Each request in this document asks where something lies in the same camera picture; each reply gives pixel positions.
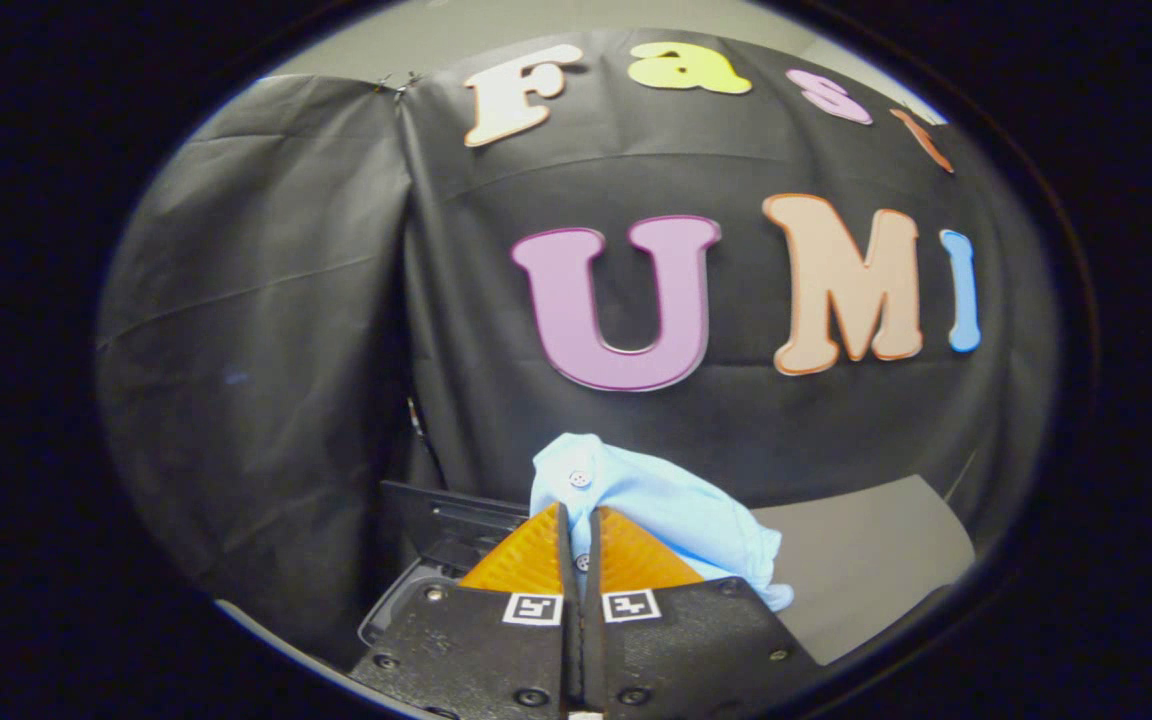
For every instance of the light blue shirt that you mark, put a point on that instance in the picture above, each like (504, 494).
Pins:
(666, 500)

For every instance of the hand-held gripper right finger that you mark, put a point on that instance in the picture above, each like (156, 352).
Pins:
(676, 660)

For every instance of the beige cabinet with dark top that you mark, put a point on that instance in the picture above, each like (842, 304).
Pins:
(866, 560)

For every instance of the black backdrop cloth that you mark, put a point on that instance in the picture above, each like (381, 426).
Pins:
(266, 300)

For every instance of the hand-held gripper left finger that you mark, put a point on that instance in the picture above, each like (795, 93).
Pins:
(496, 660)

